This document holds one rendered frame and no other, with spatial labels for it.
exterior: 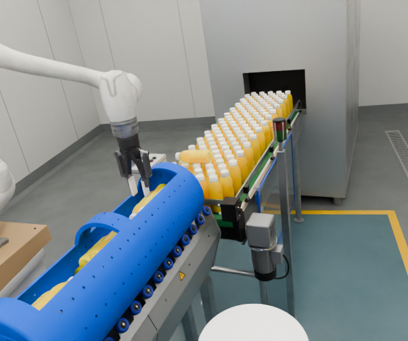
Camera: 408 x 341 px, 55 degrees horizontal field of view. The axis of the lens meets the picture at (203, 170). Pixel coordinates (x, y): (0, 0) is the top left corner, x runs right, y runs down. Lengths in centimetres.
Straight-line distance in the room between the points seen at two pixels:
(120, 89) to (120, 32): 486
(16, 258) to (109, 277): 56
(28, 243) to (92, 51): 496
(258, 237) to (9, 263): 103
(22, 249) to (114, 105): 69
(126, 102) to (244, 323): 74
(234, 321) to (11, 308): 55
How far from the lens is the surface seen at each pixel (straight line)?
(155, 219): 133
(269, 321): 111
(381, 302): 271
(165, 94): 604
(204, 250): 168
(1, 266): 158
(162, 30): 587
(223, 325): 111
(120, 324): 129
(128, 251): 122
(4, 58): 138
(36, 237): 170
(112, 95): 127
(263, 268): 193
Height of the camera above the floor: 184
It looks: 24 degrees down
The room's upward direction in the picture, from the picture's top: 9 degrees counter-clockwise
